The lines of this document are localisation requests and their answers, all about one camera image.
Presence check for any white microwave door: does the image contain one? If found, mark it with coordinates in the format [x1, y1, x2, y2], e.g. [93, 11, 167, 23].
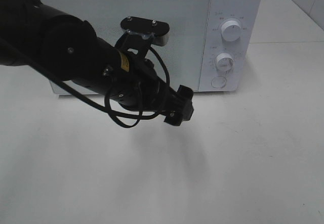
[42, 0, 210, 91]

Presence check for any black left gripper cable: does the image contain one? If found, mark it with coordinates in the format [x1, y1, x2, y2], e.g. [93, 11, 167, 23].
[0, 0, 171, 129]

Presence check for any white microwave oven body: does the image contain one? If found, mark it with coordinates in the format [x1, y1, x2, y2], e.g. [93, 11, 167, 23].
[25, 0, 262, 100]

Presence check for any white timer knob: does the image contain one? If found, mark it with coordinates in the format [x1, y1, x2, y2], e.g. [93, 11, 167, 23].
[215, 53, 234, 72]

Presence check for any upper white power knob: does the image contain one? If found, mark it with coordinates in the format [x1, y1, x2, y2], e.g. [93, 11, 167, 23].
[220, 19, 242, 42]

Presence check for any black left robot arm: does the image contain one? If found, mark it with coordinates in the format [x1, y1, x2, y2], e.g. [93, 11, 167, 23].
[1, 0, 194, 127]

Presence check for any round door release button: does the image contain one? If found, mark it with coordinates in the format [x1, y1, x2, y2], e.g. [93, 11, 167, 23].
[211, 76, 227, 88]

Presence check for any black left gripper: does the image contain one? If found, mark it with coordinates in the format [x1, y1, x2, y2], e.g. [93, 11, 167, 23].
[111, 57, 194, 126]

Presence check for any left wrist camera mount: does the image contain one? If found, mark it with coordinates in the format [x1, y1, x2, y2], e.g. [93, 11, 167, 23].
[115, 16, 170, 58]

